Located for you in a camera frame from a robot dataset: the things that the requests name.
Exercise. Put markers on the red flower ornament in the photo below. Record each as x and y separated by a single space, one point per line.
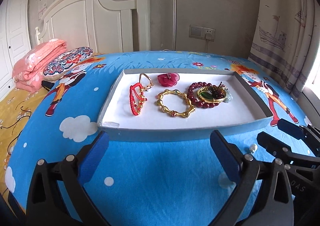
168 79

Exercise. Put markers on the metal pole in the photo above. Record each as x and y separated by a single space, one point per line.
174 23

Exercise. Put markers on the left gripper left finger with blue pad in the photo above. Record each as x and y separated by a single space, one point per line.
76 170

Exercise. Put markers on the thin gold bangle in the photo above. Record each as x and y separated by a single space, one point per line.
208 101

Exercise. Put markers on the pale jade pendant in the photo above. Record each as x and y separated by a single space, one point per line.
228 96

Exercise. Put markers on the ship print curtain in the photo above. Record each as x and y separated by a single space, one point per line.
282 44

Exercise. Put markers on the white pearl earring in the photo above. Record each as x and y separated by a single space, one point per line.
253 148

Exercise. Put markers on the yellow floral bed sheet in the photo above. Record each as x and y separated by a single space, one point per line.
16 109

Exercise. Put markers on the dark green tassel pendant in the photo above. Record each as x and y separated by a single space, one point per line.
213 92

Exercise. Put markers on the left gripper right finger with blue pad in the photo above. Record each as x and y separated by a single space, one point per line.
241 169

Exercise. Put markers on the white wooden headboard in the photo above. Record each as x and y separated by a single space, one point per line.
106 26

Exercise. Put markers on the silver and gold rings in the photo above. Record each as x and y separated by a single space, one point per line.
146 81

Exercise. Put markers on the wall switch and socket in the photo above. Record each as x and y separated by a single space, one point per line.
200 32

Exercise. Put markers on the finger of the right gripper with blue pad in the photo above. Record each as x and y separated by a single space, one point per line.
280 150
308 134

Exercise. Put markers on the folded pink blanket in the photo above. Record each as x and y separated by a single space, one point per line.
27 72

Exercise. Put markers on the patterned floral pillow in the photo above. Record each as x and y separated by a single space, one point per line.
65 62

